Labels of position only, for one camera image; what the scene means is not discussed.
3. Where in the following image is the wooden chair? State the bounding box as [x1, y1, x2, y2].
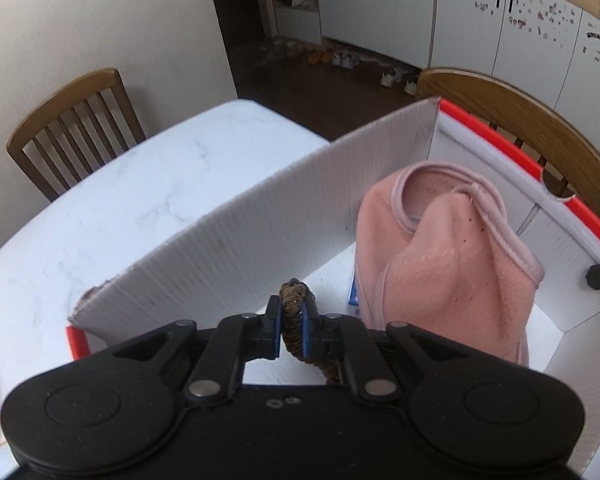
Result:
[6, 68, 147, 202]
[416, 67, 600, 218]

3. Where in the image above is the pink fleece garment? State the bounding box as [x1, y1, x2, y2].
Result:
[354, 162, 544, 365]

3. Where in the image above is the wooden chair at right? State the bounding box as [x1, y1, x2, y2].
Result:
[416, 67, 600, 218]

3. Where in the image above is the blue small carton box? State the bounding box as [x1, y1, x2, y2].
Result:
[347, 275, 360, 318]

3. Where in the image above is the white wall cabinet unit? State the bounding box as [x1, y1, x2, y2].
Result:
[274, 0, 600, 141]

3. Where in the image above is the red cardboard shoe box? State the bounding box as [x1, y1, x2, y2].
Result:
[68, 100, 600, 479]

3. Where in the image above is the wooden chair at back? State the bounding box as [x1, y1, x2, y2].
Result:
[6, 68, 147, 202]

